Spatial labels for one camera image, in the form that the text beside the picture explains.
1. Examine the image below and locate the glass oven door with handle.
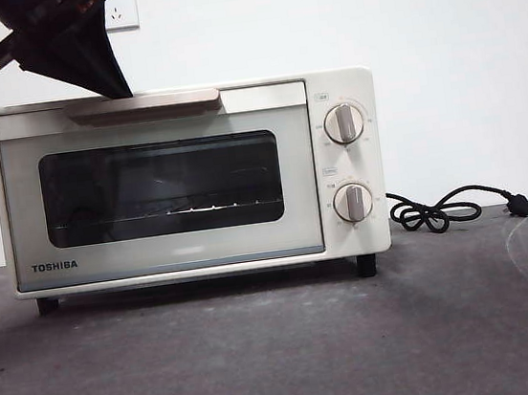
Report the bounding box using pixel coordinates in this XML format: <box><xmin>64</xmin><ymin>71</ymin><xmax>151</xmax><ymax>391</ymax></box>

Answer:
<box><xmin>0</xmin><ymin>75</ymin><xmax>328</xmax><ymax>293</ymax></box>

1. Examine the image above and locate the white Toshiba toaster oven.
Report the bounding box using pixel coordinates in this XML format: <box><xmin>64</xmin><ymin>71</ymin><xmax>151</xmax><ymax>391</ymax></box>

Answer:
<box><xmin>0</xmin><ymin>61</ymin><xmax>398</xmax><ymax>322</ymax></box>

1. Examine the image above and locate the round beige temperature knob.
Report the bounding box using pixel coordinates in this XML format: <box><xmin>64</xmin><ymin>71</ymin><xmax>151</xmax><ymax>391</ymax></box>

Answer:
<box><xmin>320</xmin><ymin>100</ymin><xmax>368</xmax><ymax>147</ymax></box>

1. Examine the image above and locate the round beige timer knob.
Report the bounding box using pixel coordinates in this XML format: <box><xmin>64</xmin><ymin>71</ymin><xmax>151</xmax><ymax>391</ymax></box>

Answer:
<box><xmin>330</xmin><ymin>181</ymin><xmax>376</xmax><ymax>226</ymax></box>

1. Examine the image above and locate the white wall socket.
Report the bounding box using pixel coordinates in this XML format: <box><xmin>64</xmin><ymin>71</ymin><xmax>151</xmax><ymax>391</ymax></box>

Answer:
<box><xmin>102</xmin><ymin>0</ymin><xmax>141</xmax><ymax>33</ymax></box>

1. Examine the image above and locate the metal wire oven rack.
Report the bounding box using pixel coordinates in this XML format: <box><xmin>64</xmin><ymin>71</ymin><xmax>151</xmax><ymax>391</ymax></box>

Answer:
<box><xmin>50</xmin><ymin>195</ymin><xmax>280</xmax><ymax>232</ymax></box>

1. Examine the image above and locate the black power cable with plug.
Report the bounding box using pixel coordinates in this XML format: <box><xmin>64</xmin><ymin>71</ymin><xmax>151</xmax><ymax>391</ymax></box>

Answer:
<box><xmin>385</xmin><ymin>174</ymin><xmax>528</xmax><ymax>236</ymax></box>

